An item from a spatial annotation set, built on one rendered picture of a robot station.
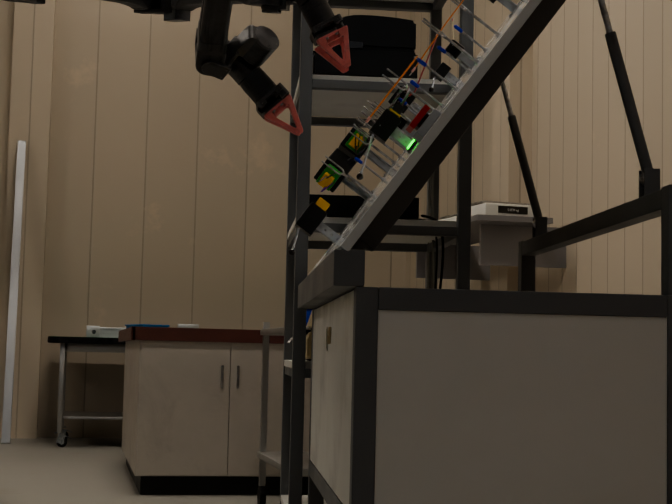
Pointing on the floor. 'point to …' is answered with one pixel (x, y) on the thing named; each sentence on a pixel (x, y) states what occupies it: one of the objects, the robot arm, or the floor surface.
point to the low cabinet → (201, 410)
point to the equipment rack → (331, 103)
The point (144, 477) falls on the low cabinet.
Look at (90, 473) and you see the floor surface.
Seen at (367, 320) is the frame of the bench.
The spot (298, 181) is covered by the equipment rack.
